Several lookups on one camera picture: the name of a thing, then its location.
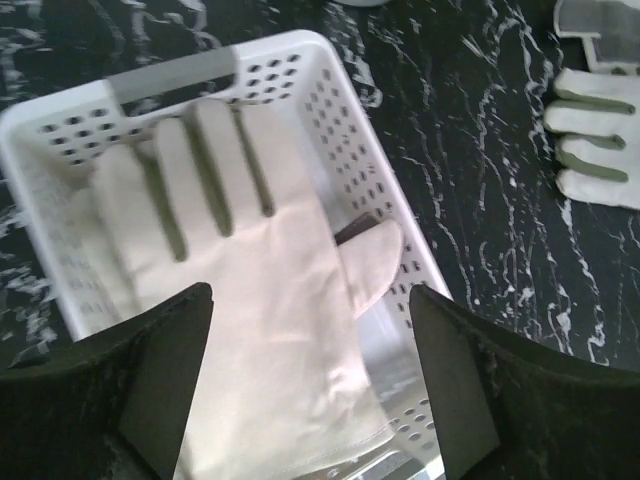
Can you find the grey metal bucket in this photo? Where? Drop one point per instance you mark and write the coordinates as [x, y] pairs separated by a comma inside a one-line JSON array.
[[363, 3]]

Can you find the white grey glove back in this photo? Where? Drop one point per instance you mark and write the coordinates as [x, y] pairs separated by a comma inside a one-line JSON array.
[[608, 30]]

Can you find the white plastic storage basket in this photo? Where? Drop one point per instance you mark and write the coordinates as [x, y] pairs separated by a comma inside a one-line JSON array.
[[49, 144]]

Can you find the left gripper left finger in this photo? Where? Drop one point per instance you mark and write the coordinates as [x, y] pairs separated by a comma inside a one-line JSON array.
[[111, 406]]

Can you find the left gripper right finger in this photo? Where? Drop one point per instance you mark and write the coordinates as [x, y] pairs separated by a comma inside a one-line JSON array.
[[506, 407]]

